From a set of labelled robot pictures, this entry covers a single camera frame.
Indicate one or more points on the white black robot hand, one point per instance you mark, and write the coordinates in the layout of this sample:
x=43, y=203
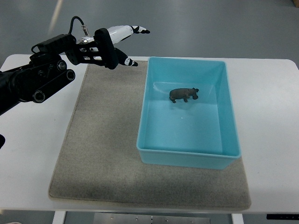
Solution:
x=120, y=33

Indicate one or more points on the brown hippo toy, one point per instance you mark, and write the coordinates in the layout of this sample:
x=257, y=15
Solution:
x=183, y=93

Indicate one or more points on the blue plastic box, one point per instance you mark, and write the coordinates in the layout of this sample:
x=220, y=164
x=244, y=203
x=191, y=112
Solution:
x=200, y=133

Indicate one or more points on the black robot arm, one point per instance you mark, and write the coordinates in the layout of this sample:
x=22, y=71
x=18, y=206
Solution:
x=47, y=73

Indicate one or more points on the grey felt mat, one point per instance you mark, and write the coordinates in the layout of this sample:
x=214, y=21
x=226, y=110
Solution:
x=99, y=163

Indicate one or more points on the white table leg left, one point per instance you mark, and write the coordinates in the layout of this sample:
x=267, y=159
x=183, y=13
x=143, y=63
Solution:
x=59, y=217

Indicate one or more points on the white table leg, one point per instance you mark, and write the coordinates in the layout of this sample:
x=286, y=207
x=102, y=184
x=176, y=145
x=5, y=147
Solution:
x=59, y=217
x=237, y=218

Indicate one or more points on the white table leg right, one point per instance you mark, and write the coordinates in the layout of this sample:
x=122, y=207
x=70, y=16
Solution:
x=237, y=218

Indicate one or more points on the black table control panel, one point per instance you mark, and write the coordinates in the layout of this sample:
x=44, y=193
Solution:
x=282, y=217

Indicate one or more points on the metal base plate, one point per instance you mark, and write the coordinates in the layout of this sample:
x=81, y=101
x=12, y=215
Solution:
x=113, y=218

